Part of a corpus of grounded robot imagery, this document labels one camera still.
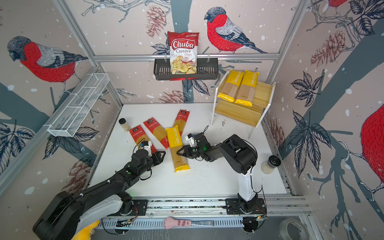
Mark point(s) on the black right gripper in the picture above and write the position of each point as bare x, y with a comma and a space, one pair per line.
186, 148

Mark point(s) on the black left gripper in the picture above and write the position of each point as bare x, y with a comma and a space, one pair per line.
157, 156

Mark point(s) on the yellow pasta bag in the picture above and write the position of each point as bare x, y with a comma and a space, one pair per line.
247, 89
231, 86
175, 143

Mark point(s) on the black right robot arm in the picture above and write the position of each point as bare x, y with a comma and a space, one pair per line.
241, 156

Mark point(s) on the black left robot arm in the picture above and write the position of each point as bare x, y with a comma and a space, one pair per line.
67, 214

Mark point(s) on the wooden two-tier shelf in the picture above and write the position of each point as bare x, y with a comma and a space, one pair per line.
252, 116

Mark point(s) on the red spaghetti bag middle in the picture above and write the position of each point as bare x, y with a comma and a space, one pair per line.
158, 131

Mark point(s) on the red spaghetti bag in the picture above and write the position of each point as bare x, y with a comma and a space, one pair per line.
139, 136
181, 119
158, 131

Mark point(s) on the red spaghetti bag right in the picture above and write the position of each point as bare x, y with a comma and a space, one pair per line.
181, 119

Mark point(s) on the red spaghetti bag left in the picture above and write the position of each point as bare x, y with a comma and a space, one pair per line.
139, 136

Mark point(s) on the spice jar black lid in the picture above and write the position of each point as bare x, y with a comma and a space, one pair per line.
124, 124
271, 164

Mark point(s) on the yellow plush toy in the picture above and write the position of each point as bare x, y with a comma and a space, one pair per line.
86, 233

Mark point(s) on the Chuba cassava chips bag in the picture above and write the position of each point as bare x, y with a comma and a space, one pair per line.
183, 52

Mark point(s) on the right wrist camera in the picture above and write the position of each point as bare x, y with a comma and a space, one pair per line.
191, 140

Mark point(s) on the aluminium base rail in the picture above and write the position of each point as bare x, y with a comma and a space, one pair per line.
150, 213

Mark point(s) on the pink handled scraper tool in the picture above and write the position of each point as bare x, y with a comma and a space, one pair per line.
170, 223

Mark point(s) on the black hanging wire basket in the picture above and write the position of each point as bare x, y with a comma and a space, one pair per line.
207, 69

